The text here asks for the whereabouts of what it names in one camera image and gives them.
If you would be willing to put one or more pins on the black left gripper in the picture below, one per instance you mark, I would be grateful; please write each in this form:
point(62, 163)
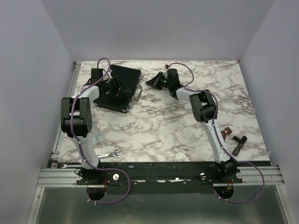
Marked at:
point(120, 94)

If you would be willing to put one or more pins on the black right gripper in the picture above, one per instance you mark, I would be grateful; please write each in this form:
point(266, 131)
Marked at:
point(154, 82)

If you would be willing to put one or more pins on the black poker set case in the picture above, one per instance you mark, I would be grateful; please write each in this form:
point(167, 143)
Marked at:
point(131, 78)

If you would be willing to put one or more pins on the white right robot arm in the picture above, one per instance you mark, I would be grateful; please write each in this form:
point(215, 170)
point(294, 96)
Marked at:
point(205, 111)

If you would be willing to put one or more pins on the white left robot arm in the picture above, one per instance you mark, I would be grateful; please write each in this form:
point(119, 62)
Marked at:
point(81, 123)

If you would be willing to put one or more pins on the clear plastic screw box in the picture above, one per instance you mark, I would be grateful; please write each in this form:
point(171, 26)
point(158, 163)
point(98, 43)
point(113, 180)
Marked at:
point(96, 133)

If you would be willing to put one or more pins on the silver combination wrench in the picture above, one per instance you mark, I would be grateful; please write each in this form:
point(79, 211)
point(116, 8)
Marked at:
point(114, 154)

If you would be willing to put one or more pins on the red handled tool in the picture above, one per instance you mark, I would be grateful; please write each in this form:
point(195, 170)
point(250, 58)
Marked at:
point(226, 131)

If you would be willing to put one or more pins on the black mounting base plate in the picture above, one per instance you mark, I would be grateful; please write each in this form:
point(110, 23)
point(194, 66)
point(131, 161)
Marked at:
point(151, 177)

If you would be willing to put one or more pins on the black T-handle tool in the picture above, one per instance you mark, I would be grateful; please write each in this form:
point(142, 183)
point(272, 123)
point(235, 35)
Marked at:
point(241, 141)

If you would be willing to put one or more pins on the aluminium extrusion rail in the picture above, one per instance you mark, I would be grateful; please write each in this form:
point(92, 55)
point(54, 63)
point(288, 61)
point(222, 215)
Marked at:
point(57, 178)

